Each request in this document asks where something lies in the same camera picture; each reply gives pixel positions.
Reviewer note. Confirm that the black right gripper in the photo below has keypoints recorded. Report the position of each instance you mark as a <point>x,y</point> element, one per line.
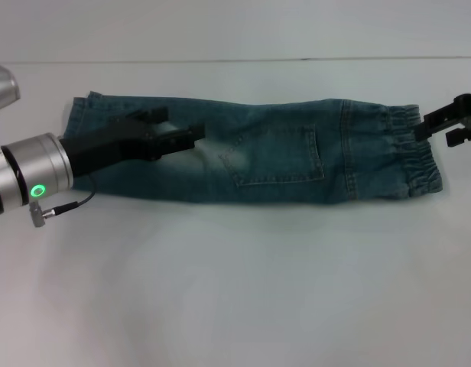
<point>468,105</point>

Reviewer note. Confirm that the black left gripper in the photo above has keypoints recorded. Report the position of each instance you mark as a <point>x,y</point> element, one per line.
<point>113,143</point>

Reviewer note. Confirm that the blue denim shorts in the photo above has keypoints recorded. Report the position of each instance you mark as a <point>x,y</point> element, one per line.
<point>277,160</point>

